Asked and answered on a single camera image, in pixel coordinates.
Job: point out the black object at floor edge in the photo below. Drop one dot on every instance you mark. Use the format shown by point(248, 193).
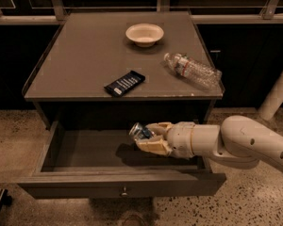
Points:
point(0, 204)

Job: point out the dark blue snack packet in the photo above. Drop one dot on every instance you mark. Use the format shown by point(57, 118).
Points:
point(124, 84)

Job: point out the grey cabinet table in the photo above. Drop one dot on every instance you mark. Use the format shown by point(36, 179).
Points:
point(92, 50)

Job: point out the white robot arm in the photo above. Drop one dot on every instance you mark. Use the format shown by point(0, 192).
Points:
point(238, 142)

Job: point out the white cylindrical post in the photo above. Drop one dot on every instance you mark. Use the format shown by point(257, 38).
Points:
point(273, 100)

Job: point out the open grey top drawer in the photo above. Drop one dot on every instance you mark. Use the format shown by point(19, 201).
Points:
point(97, 164)

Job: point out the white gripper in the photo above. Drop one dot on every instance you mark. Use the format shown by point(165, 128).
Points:
point(180, 139)

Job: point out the white paper bowl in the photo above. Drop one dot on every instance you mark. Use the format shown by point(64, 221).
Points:
point(144, 35)

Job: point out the clear plastic water bottle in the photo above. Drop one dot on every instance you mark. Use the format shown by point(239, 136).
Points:
point(199, 73)

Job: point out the silver blue redbull can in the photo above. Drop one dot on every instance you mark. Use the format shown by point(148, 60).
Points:
point(139, 131)

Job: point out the metal drawer knob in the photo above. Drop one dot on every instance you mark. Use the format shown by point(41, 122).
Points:
point(124, 192)

